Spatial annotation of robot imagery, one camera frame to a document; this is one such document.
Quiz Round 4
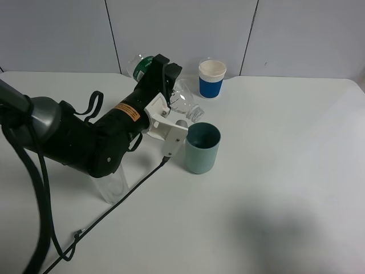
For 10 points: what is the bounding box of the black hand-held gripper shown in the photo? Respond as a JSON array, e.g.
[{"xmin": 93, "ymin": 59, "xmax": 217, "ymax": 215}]
[{"xmin": 1, "ymin": 78, "xmax": 160, "ymax": 179}]

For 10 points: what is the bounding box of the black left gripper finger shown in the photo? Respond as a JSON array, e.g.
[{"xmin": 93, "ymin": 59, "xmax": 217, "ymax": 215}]
[{"xmin": 133, "ymin": 54, "xmax": 169, "ymax": 96}]

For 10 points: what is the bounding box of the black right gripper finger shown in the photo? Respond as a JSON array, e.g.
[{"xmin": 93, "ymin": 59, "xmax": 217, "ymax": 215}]
[{"xmin": 164, "ymin": 63, "xmax": 183, "ymax": 104}]

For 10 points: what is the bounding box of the clear green-label water bottle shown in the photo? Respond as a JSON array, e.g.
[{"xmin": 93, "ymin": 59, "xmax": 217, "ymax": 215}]
[{"xmin": 127, "ymin": 54, "xmax": 204, "ymax": 123}]

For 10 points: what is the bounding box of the blue and white cup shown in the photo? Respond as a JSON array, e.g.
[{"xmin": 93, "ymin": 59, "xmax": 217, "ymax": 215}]
[{"xmin": 198, "ymin": 58, "xmax": 226, "ymax": 99}]

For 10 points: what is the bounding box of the teal green plastic cup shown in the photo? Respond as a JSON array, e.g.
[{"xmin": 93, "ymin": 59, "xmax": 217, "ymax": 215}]
[{"xmin": 185, "ymin": 122, "xmax": 221, "ymax": 174}]

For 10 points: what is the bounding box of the clear drinking glass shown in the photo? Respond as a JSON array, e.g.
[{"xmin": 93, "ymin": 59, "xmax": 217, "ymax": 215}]
[{"xmin": 91, "ymin": 164, "xmax": 129, "ymax": 204}]

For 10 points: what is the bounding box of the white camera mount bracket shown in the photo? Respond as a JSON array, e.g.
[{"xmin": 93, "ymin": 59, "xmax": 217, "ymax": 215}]
[{"xmin": 143, "ymin": 93, "xmax": 188, "ymax": 157}]

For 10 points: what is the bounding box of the thick black cable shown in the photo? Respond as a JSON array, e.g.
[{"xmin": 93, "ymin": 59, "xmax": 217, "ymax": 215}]
[{"xmin": 2, "ymin": 125, "xmax": 172, "ymax": 274}]

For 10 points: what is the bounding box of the thin black loose cable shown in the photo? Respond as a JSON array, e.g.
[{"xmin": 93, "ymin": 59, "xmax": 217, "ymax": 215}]
[{"xmin": 51, "ymin": 227, "xmax": 86, "ymax": 262}]

